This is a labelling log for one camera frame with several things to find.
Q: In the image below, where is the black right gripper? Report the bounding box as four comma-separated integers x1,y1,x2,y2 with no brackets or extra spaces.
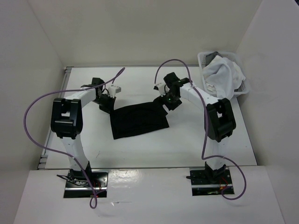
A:
153,90,182,119

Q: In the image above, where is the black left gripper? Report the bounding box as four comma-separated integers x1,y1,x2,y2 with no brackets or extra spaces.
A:
92,94,116,116

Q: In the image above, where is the black skirt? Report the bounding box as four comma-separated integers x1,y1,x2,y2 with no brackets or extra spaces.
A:
110,102,169,140

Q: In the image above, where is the white skirt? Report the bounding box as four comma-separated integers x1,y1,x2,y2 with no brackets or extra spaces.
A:
202,56,246,100

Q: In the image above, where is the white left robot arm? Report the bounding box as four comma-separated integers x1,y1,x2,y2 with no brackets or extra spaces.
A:
50,77,121,187

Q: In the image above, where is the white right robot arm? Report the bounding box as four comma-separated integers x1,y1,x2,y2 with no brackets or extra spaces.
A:
157,72,236,183

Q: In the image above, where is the dark grey garment in basket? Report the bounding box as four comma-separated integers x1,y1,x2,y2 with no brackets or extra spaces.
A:
205,51,222,66

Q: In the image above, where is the white plastic basket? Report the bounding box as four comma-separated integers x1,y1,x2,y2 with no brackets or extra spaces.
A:
197,51,250,97

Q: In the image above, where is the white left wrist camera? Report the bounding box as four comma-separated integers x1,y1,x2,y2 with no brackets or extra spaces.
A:
108,85,121,98

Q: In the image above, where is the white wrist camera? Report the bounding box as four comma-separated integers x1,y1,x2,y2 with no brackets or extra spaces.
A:
154,83,167,96
108,85,121,98

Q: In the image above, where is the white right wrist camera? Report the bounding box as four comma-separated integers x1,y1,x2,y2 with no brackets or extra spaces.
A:
154,83,167,96

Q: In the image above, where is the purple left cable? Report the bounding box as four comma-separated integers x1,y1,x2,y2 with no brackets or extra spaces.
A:
24,67,126,209

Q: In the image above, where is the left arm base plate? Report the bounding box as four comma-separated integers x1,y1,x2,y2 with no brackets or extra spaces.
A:
57,171,108,198

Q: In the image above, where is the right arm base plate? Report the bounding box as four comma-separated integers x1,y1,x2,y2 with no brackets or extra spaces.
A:
186,168,234,196

